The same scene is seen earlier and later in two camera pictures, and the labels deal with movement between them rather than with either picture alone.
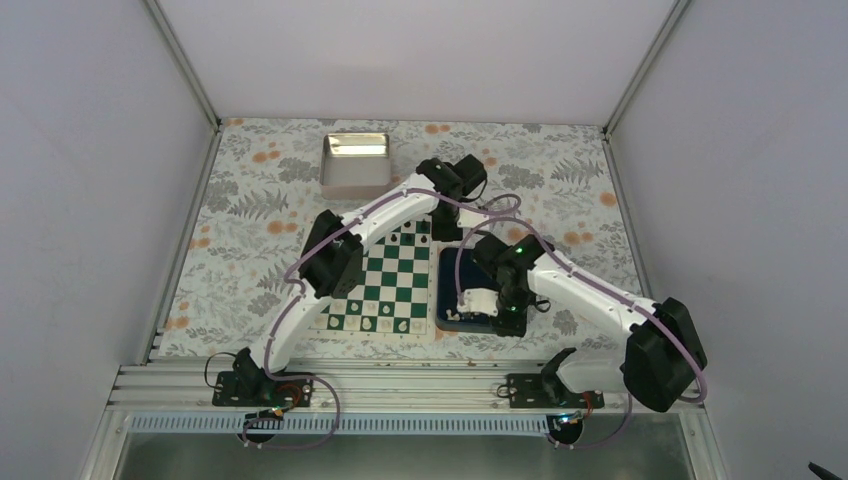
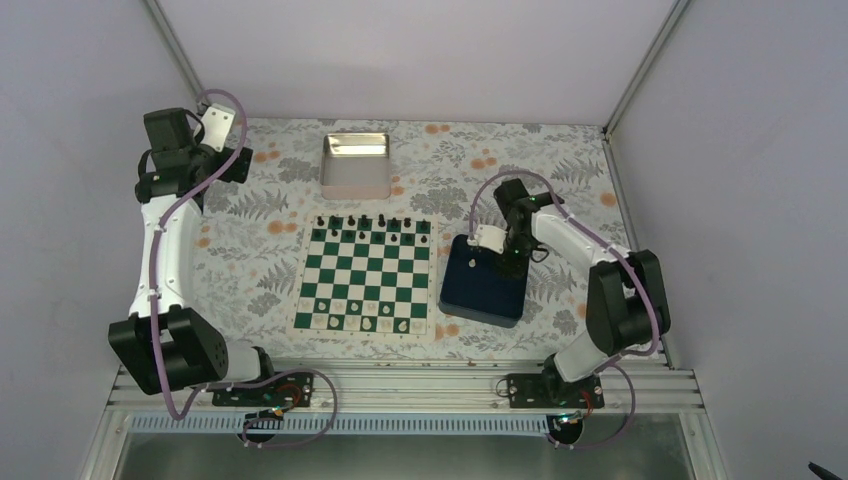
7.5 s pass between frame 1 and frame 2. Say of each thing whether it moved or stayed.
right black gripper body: moved
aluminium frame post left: stayed
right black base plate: stayed
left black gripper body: moved
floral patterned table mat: stayed
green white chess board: stayed
